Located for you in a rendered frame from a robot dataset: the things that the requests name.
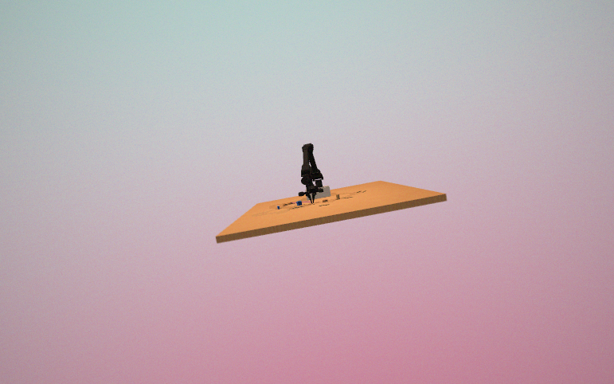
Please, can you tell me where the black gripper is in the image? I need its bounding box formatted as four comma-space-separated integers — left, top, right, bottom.
298, 182, 323, 203

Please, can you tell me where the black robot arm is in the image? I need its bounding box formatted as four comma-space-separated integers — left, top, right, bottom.
301, 143, 323, 193

